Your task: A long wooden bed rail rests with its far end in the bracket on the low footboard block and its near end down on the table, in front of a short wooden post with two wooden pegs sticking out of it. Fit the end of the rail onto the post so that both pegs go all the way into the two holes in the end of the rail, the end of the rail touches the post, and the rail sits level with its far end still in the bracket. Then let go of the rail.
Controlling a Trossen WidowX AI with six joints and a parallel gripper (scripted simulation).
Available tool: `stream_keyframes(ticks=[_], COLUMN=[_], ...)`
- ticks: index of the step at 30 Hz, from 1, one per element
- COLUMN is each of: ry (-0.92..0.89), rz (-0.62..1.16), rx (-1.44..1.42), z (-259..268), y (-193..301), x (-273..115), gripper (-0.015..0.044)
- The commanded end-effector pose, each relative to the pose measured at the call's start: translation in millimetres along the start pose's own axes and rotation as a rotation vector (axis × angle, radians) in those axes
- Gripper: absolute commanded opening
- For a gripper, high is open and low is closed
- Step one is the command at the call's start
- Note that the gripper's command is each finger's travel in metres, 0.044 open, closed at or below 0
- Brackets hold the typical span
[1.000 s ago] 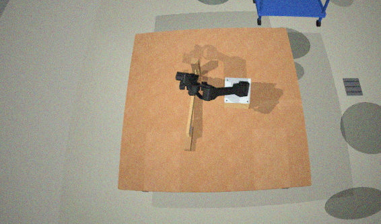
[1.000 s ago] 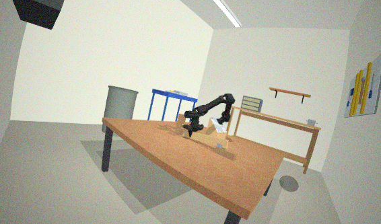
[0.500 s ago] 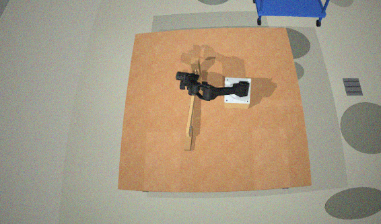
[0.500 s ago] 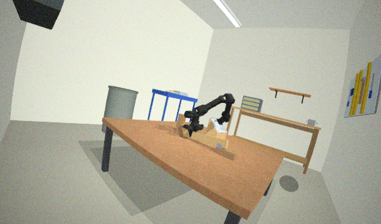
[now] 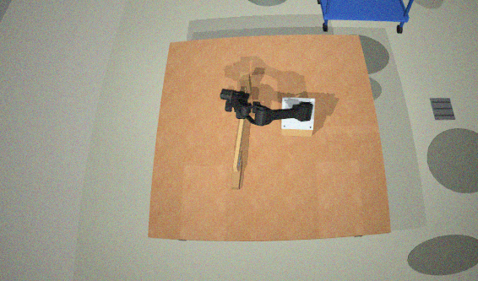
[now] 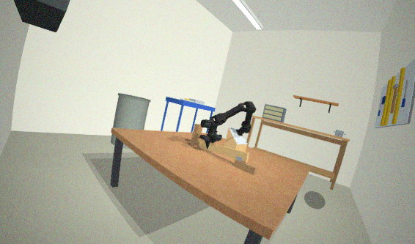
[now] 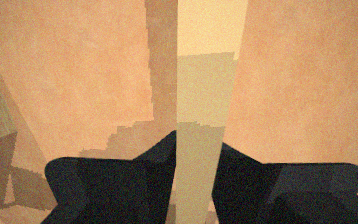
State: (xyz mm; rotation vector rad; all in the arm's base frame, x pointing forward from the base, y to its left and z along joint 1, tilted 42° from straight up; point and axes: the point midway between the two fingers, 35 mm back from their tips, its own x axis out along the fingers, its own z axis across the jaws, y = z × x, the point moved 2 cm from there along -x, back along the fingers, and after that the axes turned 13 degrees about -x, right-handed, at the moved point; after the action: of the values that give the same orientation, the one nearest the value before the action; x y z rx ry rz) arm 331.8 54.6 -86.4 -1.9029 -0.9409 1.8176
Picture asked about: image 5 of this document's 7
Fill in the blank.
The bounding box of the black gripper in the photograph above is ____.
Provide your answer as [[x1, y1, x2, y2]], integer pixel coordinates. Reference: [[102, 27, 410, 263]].
[[225, 100, 261, 113]]

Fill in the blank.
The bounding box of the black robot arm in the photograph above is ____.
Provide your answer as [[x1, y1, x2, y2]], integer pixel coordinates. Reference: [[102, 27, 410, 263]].
[[220, 88, 314, 127]]

